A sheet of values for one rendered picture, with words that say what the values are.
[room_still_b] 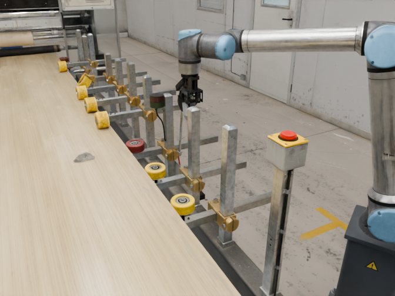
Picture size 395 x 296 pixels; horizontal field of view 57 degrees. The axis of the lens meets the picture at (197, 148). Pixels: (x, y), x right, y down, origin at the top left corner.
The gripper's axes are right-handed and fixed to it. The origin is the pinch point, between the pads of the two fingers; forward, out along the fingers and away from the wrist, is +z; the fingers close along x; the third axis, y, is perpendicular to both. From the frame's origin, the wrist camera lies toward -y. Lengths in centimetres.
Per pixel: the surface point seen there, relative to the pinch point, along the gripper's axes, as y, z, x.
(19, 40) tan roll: -233, -3, -54
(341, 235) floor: 6, 101, 109
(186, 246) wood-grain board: 63, 11, -31
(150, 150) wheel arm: -6.0, 15.1, -15.7
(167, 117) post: -1.8, -0.9, -8.9
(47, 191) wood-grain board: 16, 11, -61
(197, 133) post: 23.2, -2.9, -7.3
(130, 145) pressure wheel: -5.7, 10.4, -25.0
